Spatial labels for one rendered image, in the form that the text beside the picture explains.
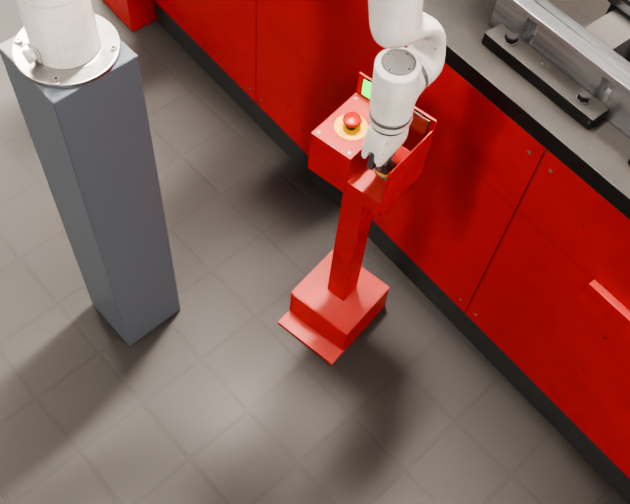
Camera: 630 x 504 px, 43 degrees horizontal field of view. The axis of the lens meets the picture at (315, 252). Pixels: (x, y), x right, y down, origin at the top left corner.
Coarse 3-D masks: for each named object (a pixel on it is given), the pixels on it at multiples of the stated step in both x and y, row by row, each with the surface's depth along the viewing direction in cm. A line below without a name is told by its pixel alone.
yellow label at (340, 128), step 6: (336, 120) 168; (342, 120) 168; (336, 126) 167; (342, 126) 167; (360, 126) 168; (366, 126) 168; (336, 132) 166; (342, 132) 166; (348, 132) 166; (354, 132) 167; (360, 132) 167; (348, 138) 166; (354, 138) 166; (360, 138) 166
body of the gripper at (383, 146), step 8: (368, 128) 153; (408, 128) 159; (368, 136) 153; (376, 136) 152; (384, 136) 152; (392, 136) 153; (400, 136) 156; (368, 144) 155; (376, 144) 153; (384, 144) 153; (392, 144) 156; (400, 144) 161; (368, 152) 157; (376, 152) 155; (384, 152) 155; (392, 152) 159; (376, 160) 157; (384, 160) 158
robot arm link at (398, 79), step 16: (400, 48) 140; (384, 64) 138; (400, 64) 138; (416, 64) 139; (384, 80) 138; (400, 80) 137; (416, 80) 139; (384, 96) 141; (400, 96) 140; (416, 96) 144; (384, 112) 145; (400, 112) 145
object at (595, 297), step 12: (588, 288) 171; (600, 288) 169; (588, 300) 173; (600, 300) 170; (612, 300) 168; (600, 312) 172; (612, 312) 169; (624, 312) 167; (612, 324) 171; (624, 324) 168; (624, 336) 170
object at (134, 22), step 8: (104, 0) 292; (112, 0) 285; (120, 0) 279; (128, 0) 274; (136, 0) 277; (144, 0) 279; (152, 0) 281; (112, 8) 289; (120, 8) 283; (128, 8) 277; (136, 8) 279; (144, 8) 282; (152, 8) 284; (120, 16) 287; (128, 16) 281; (136, 16) 282; (144, 16) 284; (152, 16) 287; (128, 24) 285; (136, 24) 285; (144, 24) 287
